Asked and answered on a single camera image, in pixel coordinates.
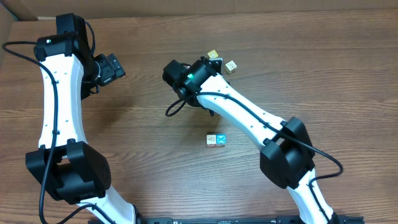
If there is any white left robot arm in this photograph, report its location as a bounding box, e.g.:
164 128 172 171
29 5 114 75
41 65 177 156
25 13 137 223

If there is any yellow block far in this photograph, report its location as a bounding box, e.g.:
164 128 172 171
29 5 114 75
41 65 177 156
207 50 219 58

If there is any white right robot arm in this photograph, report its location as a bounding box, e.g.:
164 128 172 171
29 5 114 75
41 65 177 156
162 57 339 223

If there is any brown cardboard wall panel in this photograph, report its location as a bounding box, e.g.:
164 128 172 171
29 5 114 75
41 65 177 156
1 0 397 21

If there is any wooden block red side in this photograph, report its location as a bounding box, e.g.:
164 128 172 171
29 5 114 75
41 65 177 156
206 134 216 147

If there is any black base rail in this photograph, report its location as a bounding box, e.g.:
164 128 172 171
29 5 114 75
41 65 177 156
88 216 364 224

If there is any wooden block yellow side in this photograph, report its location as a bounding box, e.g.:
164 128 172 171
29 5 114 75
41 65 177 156
224 60 237 75

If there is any blue X letter block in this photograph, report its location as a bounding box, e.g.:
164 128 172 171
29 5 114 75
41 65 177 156
216 134 226 147

